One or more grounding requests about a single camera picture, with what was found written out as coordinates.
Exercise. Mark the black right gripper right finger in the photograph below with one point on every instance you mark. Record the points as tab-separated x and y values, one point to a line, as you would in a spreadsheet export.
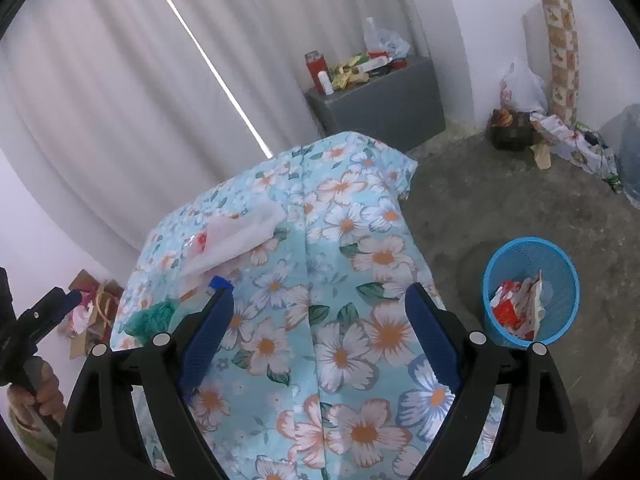
537	437

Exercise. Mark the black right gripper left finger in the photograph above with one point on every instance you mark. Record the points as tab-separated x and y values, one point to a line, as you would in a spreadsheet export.
101	437

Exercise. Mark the red white snack bag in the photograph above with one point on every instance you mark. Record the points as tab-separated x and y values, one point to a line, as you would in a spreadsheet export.
517	307

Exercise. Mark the blue plastic trash basket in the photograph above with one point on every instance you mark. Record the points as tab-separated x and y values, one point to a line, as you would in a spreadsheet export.
523	258

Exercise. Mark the person left hand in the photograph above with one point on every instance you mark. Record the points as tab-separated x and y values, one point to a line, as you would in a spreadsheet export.
47	400

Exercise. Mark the paper bags pile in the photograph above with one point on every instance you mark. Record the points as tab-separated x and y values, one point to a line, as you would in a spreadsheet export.
92	321

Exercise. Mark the green plastic bag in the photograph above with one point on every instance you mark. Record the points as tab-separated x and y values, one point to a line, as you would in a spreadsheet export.
143	325

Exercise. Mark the clear plastic bottle blue cap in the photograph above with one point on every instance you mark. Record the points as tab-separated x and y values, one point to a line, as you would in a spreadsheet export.
196	300

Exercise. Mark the floral blue bed sheet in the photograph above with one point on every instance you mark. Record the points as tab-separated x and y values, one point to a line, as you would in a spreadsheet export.
319	375

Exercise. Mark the white red wrapper on bed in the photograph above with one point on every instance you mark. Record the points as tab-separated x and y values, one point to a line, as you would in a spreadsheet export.
225	238

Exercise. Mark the white curtain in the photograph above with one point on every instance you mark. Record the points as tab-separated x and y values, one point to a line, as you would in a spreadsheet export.
116	112

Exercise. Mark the patterned cloth on floor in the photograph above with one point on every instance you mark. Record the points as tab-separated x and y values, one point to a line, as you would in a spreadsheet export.
582	147

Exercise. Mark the large water jug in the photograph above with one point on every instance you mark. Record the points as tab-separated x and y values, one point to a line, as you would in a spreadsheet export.
629	156

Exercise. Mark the dark bag on floor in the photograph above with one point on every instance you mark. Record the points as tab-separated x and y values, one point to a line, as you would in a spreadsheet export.
512	131

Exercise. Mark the white plastic bag on floor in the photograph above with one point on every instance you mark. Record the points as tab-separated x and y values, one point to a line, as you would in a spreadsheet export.
521	90

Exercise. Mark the grey bedside cabinet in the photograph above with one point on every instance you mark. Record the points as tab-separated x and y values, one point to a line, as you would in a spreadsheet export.
403	108

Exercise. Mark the small white bottle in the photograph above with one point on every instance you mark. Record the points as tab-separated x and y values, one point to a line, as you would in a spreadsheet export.
325	82

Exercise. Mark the red thermos bottle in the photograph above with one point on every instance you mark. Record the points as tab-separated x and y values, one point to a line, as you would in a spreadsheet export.
316	63

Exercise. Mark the yellow snack wrappers pile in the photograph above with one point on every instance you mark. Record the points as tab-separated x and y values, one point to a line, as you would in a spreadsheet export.
357	70

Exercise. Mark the clear plastic bag on cabinet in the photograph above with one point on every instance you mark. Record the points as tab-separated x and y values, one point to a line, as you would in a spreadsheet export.
379	39

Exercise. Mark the patterned rolled mat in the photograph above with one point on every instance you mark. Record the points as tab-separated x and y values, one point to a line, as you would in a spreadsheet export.
564	59

